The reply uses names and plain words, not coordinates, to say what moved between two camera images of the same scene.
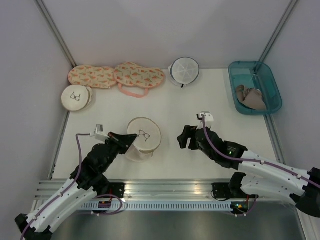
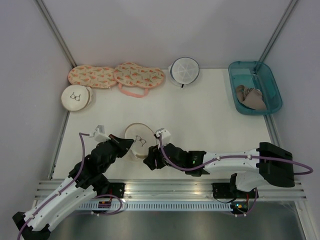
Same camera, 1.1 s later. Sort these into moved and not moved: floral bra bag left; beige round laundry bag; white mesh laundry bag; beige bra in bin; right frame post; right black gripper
Moved: beige round laundry bag; right black gripper
Not moved: beige bra in bin; floral bra bag left; right frame post; white mesh laundry bag
